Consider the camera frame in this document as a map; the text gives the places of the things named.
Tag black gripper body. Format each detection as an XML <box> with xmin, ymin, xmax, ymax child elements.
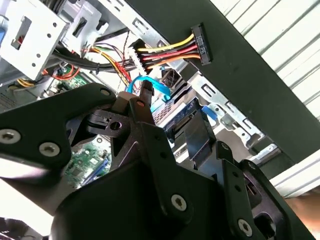
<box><xmin>53</xmin><ymin>159</ymin><xmax>237</xmax><ymax>240</ymax></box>

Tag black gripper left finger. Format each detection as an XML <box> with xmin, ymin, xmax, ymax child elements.
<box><xmin>0</xmin><ymin>83</ymin><xmax>194</xmax><ymax>224</ymax></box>

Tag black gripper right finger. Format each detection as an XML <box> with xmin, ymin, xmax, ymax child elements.
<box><xmin>184</xmin><ymin>109</ymin><xmax>316</xmax><ymax>240</ymax></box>

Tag hard disk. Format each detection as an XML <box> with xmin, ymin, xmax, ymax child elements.
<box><xmin>149</xmin><ymin>98</ymin><xmax>218</xmax><ymax>148</ymax></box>

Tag blue data wire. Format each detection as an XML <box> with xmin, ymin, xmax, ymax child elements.
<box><xmin>126</xmin><ymin>74</ymin><xmax>173</xmax><ymax>111</ymax></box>

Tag coloured power wire black plugs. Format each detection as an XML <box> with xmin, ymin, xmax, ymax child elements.
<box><xmin>128</xmin><ymin>22</ymin><xmax>214</xmax><ymax>75</ymax></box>

